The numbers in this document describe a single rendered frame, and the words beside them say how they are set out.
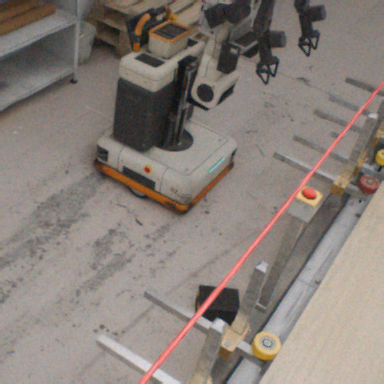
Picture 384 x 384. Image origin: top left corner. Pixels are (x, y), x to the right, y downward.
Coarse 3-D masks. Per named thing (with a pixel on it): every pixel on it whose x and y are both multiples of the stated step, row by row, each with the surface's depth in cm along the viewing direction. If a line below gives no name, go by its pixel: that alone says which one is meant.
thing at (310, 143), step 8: (296, 136) 263; (304, 136) 263; (304, 144) 263; (312, 144) 261; (320, 144) 260; (320, 152) 260; (336, 152) 257; (344, 160) 256; (368, 168) 251; (376, 168) 252; (376, 176) 251
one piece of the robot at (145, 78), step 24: (144, 48) 307; (192, 48) 315; (120, 72) 302; (144, 72) 293; (168, 72) 298; (120, 96) 311; (144, 96) 301; (168, 96) 312; (120, 120) 321; (144, 120) 311; (168, 120) 327; (144, 144) 321; (168, 144) 330
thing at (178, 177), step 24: (192, 120) 360; (120, 144) 332; (192, 144) 340; (216, 144) 344; (96, 168) 348; (120, 168) 336; (144, 168) 324; (168, 168) 321; (192, 168) 324; (216, 168) 338; (144, 192) 335; (168, 192) 324; (192, 192) 320
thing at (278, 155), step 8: (280, 152) 245; (280, 160) 246; (288, 160) 243; (296, 160) 243; (296, 168) 243; (304, 168) 241; (312, 168) 240; (312, 176) 241; (320, 176) 239; (328, 176) 237; (328, 184) 238; (352, 192) 234; (360, 192) 232
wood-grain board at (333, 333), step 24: (360, 240) 203; (336, 264) 192; (360, 264) 194; (336, 288) 184; (360, 288) 185; (312, 312) 175; (336, 312) 177; (360, 312) 178; (288, 336) 168; (312, 336) 169; (336, 336) 170; (360, 336) 171; (288, 360) 161; (312, 360) 162; (336, 360) 163; (360, 360) 165
